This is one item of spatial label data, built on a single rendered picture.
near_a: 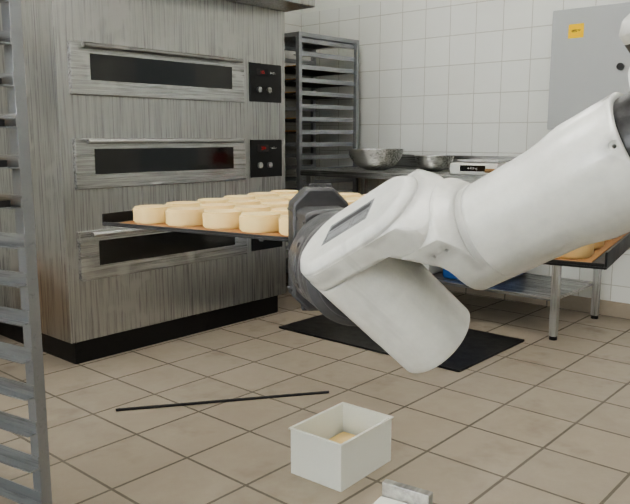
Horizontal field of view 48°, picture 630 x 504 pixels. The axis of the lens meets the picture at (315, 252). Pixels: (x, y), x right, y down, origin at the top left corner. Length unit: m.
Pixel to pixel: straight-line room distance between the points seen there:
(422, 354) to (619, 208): 0.18
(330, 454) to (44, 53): 2.26
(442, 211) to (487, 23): 4.69
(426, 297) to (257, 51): 3.85
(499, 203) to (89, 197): 3.24
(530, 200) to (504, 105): 4.58
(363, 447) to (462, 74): 3.31
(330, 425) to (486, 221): 2.19
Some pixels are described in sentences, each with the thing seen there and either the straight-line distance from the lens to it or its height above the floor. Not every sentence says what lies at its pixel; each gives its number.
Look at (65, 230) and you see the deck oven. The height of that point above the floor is 0.67.
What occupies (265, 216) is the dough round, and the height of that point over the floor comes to 1.02.
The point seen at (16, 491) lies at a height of 0.23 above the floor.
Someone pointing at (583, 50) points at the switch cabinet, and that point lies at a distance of 4.59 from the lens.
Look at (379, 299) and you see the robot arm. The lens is 0.49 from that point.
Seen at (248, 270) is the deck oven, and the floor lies 0.32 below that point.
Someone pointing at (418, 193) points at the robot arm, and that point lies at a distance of 0.45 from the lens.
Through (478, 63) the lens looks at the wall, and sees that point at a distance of 5.11.
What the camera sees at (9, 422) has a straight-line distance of 1.95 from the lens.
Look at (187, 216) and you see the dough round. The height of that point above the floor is 1.01.
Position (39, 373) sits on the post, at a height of 0.55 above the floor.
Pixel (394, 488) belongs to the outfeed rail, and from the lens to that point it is 0.43.
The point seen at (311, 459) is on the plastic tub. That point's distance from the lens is 2.40.
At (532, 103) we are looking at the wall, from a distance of 4.91.
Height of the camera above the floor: 1.11
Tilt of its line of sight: 9 degrees down
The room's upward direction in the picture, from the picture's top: straight up
